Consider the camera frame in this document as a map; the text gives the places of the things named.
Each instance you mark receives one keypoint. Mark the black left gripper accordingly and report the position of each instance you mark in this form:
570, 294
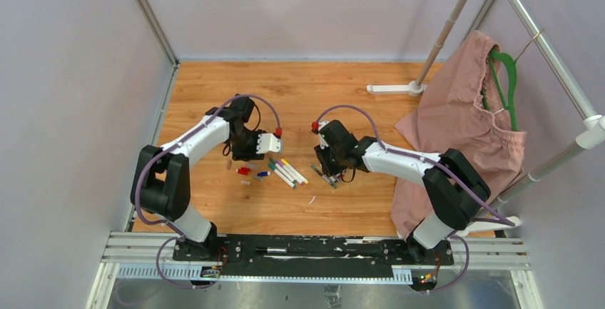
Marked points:
250, 154

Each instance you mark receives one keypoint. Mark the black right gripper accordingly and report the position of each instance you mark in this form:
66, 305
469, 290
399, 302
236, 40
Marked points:
329, 169

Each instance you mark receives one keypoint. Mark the clear green gel pen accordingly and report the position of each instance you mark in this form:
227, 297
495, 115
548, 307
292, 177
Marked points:
323, 176

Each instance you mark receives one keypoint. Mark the dark green capped marker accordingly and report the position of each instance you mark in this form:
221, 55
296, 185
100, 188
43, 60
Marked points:
272, 160

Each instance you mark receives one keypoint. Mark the yellow capped white marker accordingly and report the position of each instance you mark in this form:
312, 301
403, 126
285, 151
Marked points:
300, 179

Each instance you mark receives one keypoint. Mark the pink capped white marker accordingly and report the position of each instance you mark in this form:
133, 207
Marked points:
281, 164

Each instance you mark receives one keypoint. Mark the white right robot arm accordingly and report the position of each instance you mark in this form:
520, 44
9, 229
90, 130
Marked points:
454, 188

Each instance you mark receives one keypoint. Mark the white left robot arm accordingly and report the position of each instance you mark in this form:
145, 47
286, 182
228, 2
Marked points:
161, 190

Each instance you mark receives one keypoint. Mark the teal capped white marker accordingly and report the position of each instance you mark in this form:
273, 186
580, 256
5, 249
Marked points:
278, 170

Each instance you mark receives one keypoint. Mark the pink cloth garment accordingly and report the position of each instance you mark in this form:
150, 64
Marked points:
461, 108

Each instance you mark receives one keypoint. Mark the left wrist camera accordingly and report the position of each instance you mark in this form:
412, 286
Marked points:
269, 143

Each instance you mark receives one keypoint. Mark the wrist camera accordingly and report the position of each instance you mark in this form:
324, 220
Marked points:
269, 143
316, 127

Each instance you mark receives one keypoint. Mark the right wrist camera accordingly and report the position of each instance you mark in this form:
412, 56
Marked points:
316, 127

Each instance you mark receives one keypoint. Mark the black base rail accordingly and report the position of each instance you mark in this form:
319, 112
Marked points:
312, 256

